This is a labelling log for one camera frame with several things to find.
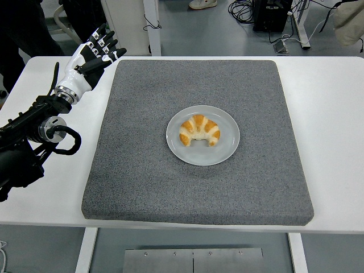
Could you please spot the small black object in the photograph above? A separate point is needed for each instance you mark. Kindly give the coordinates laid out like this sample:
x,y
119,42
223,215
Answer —
x,y
2,94

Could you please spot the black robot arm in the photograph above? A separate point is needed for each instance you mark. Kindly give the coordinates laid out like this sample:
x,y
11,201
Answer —
x,y
17,162

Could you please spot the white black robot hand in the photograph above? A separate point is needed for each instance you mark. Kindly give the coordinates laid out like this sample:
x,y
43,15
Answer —
x,y
74,74

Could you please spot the grey square foam mat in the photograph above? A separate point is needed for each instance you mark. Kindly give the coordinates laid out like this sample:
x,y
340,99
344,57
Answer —
x,y
199,193

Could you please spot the white table leg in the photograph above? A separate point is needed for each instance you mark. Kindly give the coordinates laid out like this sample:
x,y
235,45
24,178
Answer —
x,y
298,256
84,253

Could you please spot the small grey foot pedal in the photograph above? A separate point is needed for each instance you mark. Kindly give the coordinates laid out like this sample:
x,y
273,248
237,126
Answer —
x,y
281,47

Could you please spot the white desk side panel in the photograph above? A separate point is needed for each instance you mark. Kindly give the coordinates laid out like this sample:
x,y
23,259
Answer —
x,y
128,28

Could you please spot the golden croissant bread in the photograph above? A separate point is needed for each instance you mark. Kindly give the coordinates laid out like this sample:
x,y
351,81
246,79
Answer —
x,y
199,125

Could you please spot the round grey plate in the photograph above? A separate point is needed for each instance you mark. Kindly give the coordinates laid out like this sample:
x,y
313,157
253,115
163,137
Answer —
x,y
204,156

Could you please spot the black computer tower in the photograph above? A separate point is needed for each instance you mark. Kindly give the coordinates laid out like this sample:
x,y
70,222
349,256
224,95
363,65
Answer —
x,y
270,17

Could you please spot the beige cloth bag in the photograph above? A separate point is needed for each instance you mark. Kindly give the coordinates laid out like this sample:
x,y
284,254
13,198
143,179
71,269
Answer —
x,y
348,25

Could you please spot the person's leg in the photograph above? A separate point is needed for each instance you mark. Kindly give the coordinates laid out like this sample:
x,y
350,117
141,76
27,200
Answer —
x,y
82,14
22,28

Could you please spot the white desk leg with foot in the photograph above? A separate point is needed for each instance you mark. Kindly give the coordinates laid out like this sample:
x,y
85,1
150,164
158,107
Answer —
x,y
302,31

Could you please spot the grey metal plate with screws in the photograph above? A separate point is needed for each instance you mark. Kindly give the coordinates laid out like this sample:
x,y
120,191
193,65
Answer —
x,y
170,261

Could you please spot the white chair frame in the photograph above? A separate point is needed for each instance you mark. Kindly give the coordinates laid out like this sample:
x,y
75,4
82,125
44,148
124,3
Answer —
x,y
60,24

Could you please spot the person's foot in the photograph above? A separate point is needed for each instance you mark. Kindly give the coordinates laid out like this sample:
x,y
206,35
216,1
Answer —
x,y
203,3

